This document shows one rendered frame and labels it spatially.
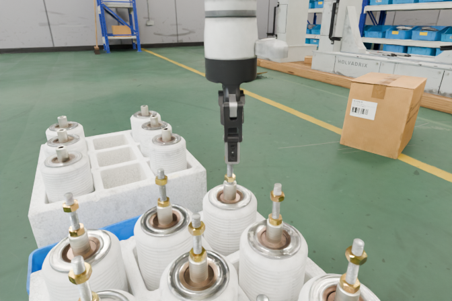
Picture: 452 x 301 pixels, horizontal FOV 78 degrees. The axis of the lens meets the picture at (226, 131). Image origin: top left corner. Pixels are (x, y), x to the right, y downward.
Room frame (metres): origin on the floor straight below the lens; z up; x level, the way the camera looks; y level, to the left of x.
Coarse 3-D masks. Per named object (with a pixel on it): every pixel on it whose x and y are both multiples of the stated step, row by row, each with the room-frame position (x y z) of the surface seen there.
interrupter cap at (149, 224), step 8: (152, 208) 0.38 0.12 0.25; (176, 208) 0.38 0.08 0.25; (184, 208) 0.38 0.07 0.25; (144, 216) 0.36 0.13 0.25; (152, 216) 0.36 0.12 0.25; (176, 216) 0.36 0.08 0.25; (184, 216) 0.36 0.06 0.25; (144, 224) 0.34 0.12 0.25; (152, 224) 0.34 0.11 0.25; (160, 224) 0.34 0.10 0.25; (168, 224) 0.34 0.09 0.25; (176, 224) 0.34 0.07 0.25; (184, 224) 0.34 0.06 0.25; (152, 232) 0.32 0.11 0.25; (160, 232) 0.32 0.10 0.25; (168, 232) 0.32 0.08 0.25; (176, 232) 0.32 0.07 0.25
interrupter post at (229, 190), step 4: (224, 184) 0.41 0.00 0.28; (228, 184) 0.41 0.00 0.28; (232, 184) 0.41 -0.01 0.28; (224, 188) 0.41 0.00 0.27; (228, 188) 0.40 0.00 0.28; (232, 188) 0.40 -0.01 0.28; (224, 192) 0.41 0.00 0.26; (228, 192) 0.40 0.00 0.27; (232, 192) 0.40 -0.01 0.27; (224, 196) 0.41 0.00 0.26; (228, 196) 0.40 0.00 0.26; (232, 196) 0.40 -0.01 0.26; (228, 200) 0.40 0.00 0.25
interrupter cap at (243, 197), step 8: (216, 192) 0.42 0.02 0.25; (240, 192) 0.42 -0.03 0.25; (248, 192) 0.42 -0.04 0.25; (216, 200) 0.40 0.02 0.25; (224, 200) 0.40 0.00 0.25; (232, 200) 0.40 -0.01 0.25; (240, 200) 0.40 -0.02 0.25; (248, 200) 0.40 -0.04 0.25; (224, 208) 0.38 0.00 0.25; (232, 208) 0.38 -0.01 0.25; (240, 208) 0.38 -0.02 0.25
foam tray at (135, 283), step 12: (132, 240) 0.39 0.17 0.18; (204, 240) 0.39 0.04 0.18; (132, 252) 0.36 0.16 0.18; (132, 264) 0.33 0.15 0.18; (312, 264) 0.33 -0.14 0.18; (36, 276) 0.31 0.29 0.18; (132, 276) 0.31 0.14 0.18; (312, 276) 0.31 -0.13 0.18; (36, 288) 0.29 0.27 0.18; (132, 288) 0.29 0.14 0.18; (144, 288) 0.29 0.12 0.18; (240, 288) 0.29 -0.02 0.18; (36, 300) 0.27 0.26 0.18; (48, 300) 0.27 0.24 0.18; (144, 300) 0.27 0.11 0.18; (156, 300) 0.27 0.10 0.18; (240, 300) 0.27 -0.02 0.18
